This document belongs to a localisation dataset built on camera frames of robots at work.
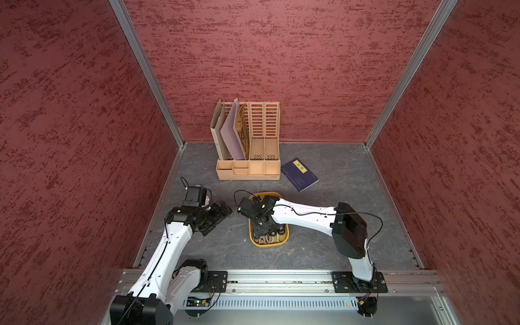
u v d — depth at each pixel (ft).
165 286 1.42
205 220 2.14
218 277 2.48
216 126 2.82
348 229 1.66
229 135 3.00
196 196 2.06
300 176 3.43
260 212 1.96
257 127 3.69
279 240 2.72
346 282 2.41
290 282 2.48
